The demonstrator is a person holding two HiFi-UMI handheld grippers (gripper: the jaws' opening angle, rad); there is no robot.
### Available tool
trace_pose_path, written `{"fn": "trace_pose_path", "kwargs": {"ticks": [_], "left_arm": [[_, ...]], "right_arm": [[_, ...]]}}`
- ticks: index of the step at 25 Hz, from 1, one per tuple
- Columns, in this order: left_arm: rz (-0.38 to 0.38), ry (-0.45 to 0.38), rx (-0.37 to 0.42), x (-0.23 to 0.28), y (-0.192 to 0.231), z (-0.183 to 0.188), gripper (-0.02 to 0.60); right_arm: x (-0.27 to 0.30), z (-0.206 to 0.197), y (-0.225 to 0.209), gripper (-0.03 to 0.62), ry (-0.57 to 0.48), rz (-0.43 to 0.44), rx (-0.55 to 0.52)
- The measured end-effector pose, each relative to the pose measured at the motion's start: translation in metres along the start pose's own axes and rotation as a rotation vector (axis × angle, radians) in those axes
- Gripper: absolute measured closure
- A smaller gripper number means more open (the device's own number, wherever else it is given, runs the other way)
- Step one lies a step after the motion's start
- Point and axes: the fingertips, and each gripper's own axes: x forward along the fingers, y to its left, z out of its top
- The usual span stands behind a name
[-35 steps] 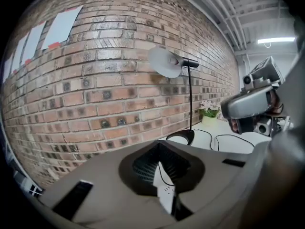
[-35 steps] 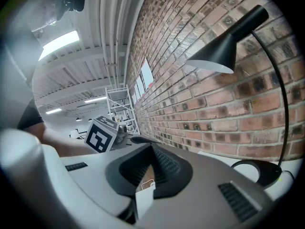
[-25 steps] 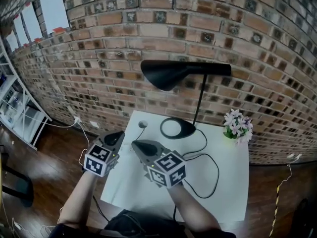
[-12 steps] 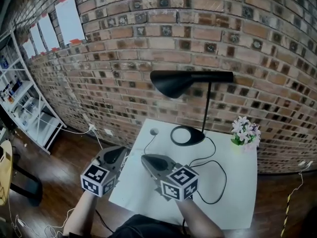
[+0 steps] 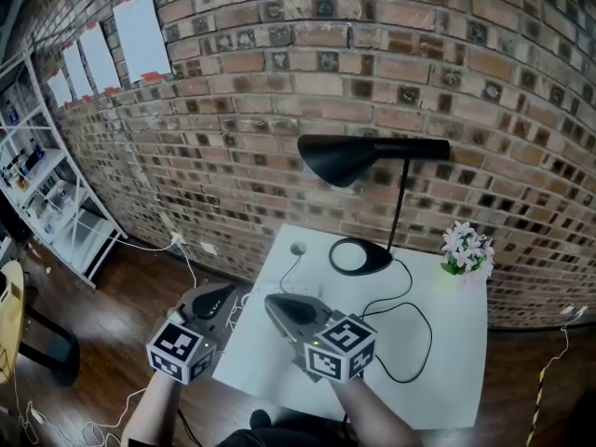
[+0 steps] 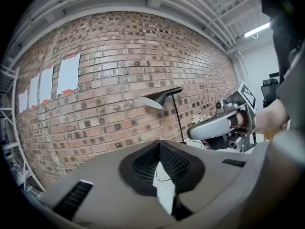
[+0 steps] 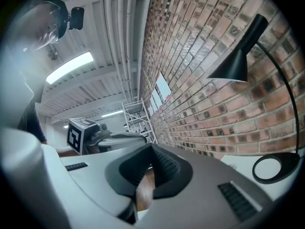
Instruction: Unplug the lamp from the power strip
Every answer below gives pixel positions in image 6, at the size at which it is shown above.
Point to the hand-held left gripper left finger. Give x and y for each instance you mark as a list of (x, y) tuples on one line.
[(102, 187)]

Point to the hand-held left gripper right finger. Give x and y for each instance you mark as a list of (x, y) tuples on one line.
[(214, 180)]

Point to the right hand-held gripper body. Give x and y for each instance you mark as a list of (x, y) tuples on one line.
[(247, 104)]

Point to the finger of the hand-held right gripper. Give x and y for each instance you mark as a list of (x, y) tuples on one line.
[(215, 142), (209, 128)]

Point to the black desk lamp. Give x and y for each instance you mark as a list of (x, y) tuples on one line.
[(157, 96)]

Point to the person's right forearm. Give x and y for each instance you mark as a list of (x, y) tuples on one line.
[(271, 116)]

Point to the person's right hand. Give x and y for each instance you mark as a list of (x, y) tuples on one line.
[(239, 121)]

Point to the pink flowers in white pot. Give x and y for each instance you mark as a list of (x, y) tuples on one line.
[(197, 118)]

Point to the black office chair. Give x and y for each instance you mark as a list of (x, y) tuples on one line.
[(269, 89)]

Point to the white table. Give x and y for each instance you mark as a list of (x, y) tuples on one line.
[(166, 194)]

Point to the ceiling light strip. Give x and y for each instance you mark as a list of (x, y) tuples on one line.
[(257, 30)]

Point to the person's black clothing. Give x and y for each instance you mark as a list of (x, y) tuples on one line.
[(281, 8)]

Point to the white paper sheet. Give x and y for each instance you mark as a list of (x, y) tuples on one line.
[(68, 74), (46, 83), (23, 101)]

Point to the white metal shelf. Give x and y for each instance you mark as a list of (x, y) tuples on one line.
[(6, 80)]

